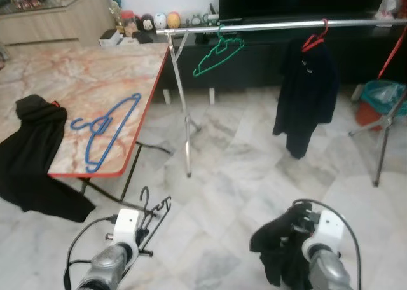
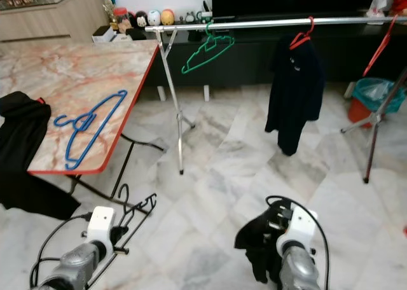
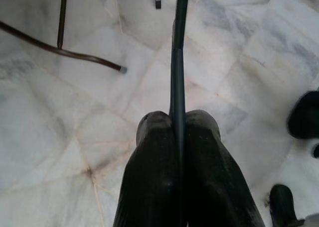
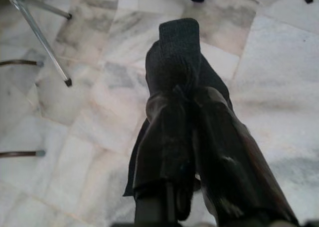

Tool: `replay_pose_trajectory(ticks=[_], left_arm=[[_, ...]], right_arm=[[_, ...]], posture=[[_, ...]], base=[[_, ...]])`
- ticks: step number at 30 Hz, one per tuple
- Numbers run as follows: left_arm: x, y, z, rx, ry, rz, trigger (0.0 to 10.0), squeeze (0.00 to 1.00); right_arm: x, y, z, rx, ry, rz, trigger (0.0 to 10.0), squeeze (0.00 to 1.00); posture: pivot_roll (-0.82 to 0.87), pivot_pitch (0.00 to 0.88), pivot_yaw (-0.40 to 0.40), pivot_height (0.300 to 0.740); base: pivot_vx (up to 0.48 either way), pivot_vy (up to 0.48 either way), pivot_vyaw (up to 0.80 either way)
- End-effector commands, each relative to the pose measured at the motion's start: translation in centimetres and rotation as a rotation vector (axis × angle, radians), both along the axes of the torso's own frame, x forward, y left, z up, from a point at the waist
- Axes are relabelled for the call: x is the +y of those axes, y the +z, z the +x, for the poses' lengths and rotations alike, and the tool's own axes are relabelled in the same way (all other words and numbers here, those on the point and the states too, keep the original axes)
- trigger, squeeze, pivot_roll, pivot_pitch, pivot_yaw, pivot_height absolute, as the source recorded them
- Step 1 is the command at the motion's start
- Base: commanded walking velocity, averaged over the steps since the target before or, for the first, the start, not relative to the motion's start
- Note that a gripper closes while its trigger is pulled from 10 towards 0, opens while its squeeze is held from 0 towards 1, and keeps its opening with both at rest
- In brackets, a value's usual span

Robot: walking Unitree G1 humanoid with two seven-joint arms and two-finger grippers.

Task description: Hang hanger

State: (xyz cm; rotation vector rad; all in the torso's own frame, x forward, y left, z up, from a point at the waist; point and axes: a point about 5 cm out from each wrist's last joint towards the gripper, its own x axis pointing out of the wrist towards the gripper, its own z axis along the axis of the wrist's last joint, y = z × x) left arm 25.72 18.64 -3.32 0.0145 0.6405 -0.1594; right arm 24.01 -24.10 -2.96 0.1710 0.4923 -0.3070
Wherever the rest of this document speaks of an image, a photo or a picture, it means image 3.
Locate marble top folding table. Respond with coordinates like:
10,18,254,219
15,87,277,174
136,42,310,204
0,0,128,76

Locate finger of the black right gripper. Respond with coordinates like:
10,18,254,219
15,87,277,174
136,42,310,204
288,90,319,140
269,184,305,227

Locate black plastic hanger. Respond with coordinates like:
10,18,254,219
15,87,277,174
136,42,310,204
168,0,190,227

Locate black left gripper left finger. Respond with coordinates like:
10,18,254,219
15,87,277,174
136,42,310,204
112,110,180,227

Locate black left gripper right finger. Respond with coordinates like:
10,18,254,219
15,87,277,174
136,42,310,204
184,109,265,227

